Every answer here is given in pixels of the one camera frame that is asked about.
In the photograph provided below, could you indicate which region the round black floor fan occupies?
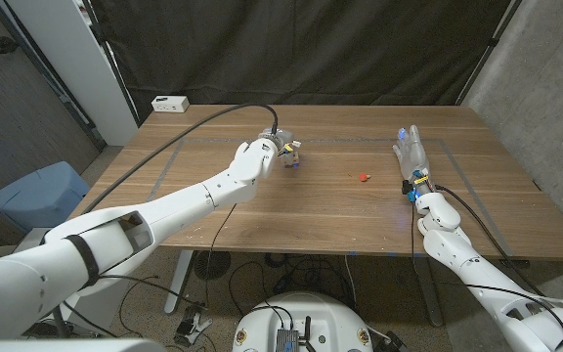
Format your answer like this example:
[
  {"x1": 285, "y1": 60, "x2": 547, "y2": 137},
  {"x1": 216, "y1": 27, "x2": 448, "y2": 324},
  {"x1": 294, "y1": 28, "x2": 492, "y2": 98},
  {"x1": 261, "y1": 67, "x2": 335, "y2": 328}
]
[{"x1": 193, "y1": 250, "x2": 232, "y2": 282}]

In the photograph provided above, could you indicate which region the white table leg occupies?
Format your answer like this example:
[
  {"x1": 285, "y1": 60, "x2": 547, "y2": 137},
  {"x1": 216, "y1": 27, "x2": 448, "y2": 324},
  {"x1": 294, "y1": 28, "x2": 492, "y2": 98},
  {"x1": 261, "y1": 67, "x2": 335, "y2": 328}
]
[{"x1": 163, "y1": 249, "x2": 195, "y2": 315}]

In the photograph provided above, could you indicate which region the tangle of black floor cables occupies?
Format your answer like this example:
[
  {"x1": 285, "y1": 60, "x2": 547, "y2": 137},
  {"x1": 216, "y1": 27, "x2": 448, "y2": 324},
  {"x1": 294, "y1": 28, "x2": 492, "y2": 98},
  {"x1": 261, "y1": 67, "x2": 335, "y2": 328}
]
[{"x1": 227, "y1": 252, "x2": 356, "y2": 314}]

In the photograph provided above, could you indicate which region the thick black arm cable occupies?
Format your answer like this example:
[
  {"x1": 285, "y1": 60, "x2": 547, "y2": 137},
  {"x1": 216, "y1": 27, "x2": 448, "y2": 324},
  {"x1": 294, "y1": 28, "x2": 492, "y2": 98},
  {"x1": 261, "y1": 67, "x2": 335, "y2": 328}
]
[
  {"x1": 80, "y1": 103, "x2": 280, "y2": 216},
  {"x1": 435, "y1": 184, "x2": 547, "y2": 298}
]

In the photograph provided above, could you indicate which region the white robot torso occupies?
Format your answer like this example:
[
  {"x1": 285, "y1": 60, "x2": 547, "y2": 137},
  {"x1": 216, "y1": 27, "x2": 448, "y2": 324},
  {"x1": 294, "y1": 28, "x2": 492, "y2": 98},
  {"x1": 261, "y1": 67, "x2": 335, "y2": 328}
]
[{"x1": 232, "y1": 291, "x2": 374, "y2": 352}]

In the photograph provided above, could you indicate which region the blue plastic bin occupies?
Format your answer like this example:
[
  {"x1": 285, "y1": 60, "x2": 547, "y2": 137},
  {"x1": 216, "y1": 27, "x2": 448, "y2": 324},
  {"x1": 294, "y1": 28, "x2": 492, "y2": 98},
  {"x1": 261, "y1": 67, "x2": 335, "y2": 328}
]
[{"x1": 0, "y1": 160, "x2": 91, "y2": 234}]

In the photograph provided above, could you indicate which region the grey electronics box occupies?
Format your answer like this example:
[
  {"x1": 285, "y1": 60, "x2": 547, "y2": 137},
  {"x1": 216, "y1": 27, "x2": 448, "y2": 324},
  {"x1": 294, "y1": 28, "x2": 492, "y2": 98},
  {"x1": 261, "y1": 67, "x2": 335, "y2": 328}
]
[{"x1": 275, "y1": 328, "x2": 300, "y2": 352}]

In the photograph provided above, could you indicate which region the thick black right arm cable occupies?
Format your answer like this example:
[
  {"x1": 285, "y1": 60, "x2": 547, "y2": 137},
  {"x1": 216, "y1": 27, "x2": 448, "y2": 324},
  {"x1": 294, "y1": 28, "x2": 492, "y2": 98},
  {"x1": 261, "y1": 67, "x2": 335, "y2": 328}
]
[{"x1": 435, "y1": 184, "x2": 547, "y2": 298}]

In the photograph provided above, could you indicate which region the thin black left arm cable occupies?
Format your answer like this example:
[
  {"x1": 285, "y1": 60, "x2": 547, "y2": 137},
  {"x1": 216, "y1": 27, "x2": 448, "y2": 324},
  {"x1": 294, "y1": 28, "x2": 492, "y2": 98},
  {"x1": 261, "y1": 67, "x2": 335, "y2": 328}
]
[{"x1": 96, "y1": 202, "x2": 238, "y2": 309}]

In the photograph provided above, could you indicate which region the black white floor gadget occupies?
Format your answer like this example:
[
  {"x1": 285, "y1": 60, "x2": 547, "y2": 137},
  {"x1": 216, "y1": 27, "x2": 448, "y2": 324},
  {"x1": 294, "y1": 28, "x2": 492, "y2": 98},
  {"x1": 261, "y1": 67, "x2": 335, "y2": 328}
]
[{"x1": 173, "y1": 301, "x2": 213, "y2": 347}]

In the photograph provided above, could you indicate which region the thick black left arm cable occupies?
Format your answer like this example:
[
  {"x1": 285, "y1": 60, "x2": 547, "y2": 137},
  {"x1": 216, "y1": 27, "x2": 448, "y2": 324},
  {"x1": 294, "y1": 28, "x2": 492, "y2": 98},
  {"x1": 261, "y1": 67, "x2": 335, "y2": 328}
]
[{"x1": 80, "y1": 103, "x2": 280, "y2": 216}]

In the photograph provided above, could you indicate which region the grey table leg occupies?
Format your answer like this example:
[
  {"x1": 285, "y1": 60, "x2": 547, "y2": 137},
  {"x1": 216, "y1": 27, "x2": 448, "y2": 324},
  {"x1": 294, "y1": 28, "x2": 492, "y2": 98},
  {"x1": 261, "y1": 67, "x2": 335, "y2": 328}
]
[{"x1": 411, "y1": 256, "x2": 444, "y2": 328}]

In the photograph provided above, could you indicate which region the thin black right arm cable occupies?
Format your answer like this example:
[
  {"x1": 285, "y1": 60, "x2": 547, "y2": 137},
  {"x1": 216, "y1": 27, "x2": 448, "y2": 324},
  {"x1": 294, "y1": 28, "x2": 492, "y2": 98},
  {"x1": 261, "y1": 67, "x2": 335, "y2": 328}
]
[{"x1": 410, "y1": 202, "x2": 563, "y2": 338}]

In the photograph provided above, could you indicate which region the white power strip box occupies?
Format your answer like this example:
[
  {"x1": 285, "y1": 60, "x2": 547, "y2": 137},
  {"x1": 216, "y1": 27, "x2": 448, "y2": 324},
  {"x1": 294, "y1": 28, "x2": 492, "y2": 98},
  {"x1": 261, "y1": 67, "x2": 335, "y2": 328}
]
[{"x1": 151, "y1": 95, "x2": 191, "y2": 113}]

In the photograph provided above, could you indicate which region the white pillar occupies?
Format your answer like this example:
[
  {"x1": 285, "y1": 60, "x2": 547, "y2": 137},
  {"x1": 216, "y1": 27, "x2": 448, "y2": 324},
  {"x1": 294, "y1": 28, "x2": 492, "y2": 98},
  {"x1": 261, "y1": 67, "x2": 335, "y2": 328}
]
[{"x1": 5, "y1": 0, "x2": 139, "y2": 147}]

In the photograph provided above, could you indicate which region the black backdrop stand pole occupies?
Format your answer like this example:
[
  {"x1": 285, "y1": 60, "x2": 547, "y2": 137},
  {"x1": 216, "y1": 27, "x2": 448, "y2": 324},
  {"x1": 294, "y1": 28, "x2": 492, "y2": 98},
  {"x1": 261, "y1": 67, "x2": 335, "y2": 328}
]
[
  {"x1": 456, "y1": 0, "x2": 525, "y2": 106},
  {"x1": 81, "y1": 0, "x2": 141, "y2": 127}
]

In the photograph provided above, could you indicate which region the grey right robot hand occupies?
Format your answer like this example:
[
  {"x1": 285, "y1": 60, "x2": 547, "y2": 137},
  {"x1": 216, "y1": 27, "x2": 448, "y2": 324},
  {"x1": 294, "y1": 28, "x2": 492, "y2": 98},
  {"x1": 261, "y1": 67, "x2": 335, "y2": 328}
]
[{"x1": 391, "y1": 124, "x2": 432, "y2": 190}]

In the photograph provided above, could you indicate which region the small black device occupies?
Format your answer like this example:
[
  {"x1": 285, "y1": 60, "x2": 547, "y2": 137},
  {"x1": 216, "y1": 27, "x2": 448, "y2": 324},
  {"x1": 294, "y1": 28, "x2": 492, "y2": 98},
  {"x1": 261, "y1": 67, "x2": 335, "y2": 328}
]
[{"x1": 383, "y1": 330, "x2": 410, "y2": 352}]

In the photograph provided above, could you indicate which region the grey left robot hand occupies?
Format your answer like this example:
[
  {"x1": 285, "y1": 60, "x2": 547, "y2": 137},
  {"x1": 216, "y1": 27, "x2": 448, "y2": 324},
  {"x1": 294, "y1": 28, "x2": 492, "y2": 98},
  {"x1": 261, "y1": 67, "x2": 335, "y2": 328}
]
[{"x1": 258, "y1": 127, "x2": 302, "y2": 170}]

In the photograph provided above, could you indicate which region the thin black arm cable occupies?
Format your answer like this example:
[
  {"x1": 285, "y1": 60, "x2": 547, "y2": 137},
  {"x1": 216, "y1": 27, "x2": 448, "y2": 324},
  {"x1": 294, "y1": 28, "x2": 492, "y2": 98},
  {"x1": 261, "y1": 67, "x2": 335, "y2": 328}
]
[
  {"x1": 410, "y1": 202, "x2": 563, "y2": 338},
  {"x1": 96, "y1": 202, "x2": 238, "y2": 309}
]

